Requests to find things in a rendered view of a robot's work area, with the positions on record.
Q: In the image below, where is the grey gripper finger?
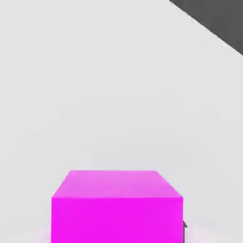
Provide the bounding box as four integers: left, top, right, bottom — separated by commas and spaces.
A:
182, 220, 208, 243

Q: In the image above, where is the small magenta cube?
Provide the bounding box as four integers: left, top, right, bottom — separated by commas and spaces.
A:
51, 170, 184, 243

